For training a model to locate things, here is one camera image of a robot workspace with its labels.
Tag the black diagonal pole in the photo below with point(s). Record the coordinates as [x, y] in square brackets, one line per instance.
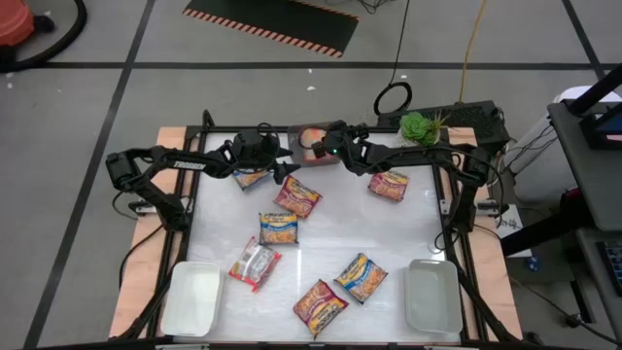
[597, 87]

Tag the white rectangular tray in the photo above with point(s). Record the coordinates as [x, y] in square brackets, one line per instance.
[192, 301]
[432, 296]

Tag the green succulent in white pot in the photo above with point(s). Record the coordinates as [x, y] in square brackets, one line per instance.
[418, 127]

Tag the black metal table frame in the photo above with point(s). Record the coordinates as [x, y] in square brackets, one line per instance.
[194, 130]

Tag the red roast beef ramen pack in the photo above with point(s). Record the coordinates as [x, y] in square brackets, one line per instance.
[320, 308]
[389, 186]
[297, 197]

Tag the orange shop vacuum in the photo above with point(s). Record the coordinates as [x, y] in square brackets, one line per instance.
[14, 22]

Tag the black desk leg beam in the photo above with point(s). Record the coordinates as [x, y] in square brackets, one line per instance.
[544, 233]

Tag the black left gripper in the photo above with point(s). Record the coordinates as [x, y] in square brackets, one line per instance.
[252, 150]

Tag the black perforated computer case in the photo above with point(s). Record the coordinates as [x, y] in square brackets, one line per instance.
[466, 116]

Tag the blue soy sauce ramen pack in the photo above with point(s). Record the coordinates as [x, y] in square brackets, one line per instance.
[360, 278]
[250, 179]
[278, 228]

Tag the black hazard-striped floor mat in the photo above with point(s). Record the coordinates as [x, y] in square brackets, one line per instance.
[272, 19]

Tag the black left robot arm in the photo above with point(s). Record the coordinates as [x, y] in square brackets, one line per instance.
[189, 165]

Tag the grey desk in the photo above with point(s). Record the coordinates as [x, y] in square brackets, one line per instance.
[593, 189]

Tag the black monitor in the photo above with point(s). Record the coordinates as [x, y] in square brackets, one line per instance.
[590, 133]

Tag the small blue object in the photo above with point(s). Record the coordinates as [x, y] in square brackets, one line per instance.
[533, 264]

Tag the orange chicken ramen pack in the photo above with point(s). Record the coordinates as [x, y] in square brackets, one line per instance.
[307, 143]
[254, 264]

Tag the white paper sheet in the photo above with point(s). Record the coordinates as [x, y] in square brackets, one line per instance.
[512, 228]

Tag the grey plastic bin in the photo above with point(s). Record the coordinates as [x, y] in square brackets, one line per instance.
[294, 146]

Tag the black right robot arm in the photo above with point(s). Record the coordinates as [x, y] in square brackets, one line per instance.
[418, 155]

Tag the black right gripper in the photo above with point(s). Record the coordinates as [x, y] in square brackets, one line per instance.
[350, 150]

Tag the black keyboard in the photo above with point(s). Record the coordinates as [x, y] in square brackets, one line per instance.
[613, 267]

